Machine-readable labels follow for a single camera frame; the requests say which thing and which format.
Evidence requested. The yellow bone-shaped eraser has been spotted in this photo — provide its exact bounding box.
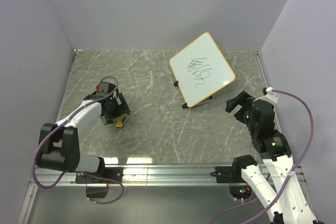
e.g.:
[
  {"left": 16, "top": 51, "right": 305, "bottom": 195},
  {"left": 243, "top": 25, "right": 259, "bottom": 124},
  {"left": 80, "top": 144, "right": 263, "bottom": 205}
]
[{"left": 115, "top": 114, "right": 126, "bottom": 129}]

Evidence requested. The yellow-framed whiteboard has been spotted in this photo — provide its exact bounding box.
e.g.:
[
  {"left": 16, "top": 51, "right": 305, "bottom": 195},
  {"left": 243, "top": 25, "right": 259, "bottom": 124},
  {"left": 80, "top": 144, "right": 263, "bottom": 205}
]
[{"left": 169, "top": 32, "right": 236, "bottom": 109}]

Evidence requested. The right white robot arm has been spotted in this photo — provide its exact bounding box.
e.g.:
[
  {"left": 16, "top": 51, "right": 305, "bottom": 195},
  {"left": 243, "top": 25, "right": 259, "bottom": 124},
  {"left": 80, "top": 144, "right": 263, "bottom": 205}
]
[{"left": 225, "top": 88, "right": 319, "bottom": 223}]

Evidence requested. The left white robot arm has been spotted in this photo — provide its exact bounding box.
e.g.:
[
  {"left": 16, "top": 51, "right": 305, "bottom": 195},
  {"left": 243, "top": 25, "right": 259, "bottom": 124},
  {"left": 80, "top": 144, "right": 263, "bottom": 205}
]
[{"left": 35, "top": 92, "right": 130, "bottom": 183}]

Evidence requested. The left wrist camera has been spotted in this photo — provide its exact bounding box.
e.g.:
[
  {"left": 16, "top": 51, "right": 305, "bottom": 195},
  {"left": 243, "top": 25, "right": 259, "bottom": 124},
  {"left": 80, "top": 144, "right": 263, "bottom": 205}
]
[{"left": 96, "top": 82, "right": 116, "bottom": 97}]

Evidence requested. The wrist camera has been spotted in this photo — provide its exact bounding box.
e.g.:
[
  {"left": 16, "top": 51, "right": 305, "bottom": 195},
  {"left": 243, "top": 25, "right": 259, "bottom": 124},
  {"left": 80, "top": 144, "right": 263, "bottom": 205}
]
[
  {"left": 96, "top": 82, "right": 116, "bottom": 97},
  {"left": 260, "top": 87, "right": 278, "bottom": 105}
]

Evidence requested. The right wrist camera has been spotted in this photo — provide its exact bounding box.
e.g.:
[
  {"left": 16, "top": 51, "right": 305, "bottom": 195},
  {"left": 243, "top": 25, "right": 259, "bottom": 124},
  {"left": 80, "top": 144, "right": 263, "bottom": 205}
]
[{"left": 260, "top": 87, "right": 278, "bottom": 105}]

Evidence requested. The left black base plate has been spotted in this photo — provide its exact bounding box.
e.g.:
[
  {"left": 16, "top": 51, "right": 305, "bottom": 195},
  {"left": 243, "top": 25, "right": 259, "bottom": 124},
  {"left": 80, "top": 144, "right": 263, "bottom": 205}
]
[{"left": 75, "top": 167, "right": 123, "bottom": 184}]

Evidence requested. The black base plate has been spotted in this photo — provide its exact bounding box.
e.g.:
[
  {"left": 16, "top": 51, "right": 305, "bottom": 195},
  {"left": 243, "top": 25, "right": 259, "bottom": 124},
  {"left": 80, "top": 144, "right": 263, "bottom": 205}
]
[
  {"left": 212, "top": 166, "right": 245, "bottom": 184},
  {"left": 75, "top": 167, "right": 123, "bottom": 184}
]

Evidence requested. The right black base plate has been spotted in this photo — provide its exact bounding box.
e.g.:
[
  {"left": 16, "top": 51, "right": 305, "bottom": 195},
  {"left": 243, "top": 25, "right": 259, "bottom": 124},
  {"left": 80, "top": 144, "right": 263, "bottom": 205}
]
[{"left": 212, "top": 166, "right": 245, "bottom": 184}]

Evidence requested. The aluminium mounting rail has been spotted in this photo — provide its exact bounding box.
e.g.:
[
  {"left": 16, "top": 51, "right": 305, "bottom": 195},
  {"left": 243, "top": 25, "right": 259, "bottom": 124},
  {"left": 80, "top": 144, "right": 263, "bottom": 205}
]
[{"left": 29, "top": 163, "right": 307, "bottom": 186}]

